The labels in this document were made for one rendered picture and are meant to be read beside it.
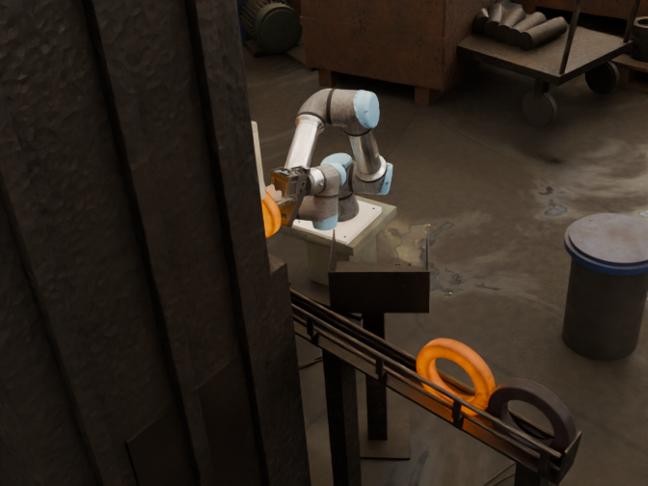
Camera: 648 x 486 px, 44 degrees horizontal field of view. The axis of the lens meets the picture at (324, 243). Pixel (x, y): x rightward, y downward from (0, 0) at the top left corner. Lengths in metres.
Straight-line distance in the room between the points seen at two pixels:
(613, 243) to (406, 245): 1.01
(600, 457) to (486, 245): 1.16
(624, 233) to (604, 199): 1.04
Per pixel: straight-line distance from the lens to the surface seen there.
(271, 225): 2.13
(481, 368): 1.76
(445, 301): 3.15
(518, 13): 4.81
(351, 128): 2.61
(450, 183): 3.89
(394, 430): 2.64
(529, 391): 1.71
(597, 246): 2.75
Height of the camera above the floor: 1.95
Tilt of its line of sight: 34 degrees down
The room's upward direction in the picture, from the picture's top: 4 degrees counter-clockwise
